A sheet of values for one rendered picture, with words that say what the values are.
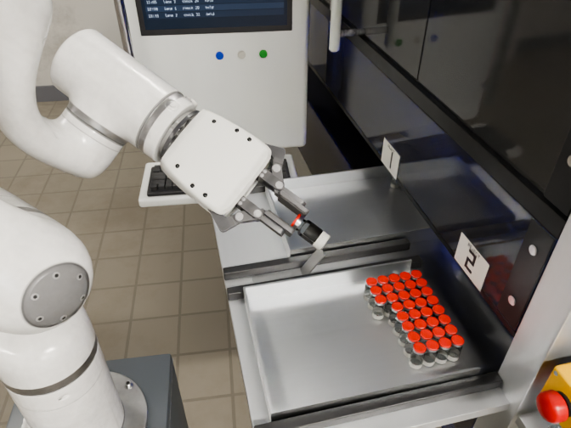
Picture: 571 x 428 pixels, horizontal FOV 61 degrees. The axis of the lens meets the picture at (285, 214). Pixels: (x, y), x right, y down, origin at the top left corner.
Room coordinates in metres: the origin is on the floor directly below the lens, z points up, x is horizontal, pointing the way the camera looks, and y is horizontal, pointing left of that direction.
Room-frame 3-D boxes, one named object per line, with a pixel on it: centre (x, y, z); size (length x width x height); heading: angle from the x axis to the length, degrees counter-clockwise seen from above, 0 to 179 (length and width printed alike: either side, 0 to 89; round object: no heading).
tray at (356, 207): (0.90, -0.14, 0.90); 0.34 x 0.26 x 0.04; 103
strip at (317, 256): (0.70, -0.01, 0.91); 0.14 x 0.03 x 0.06; 103
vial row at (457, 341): (0.58, -0.27, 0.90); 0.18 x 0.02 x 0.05; 13
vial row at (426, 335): (0.57, -0.22, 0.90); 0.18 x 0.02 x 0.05; 13
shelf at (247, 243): (0.72, -0.12, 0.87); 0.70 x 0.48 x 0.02; 13
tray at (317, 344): (0.55, -0.12, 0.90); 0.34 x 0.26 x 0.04; 103
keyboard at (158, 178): (1.17, 0.19, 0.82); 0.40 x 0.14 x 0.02; 97
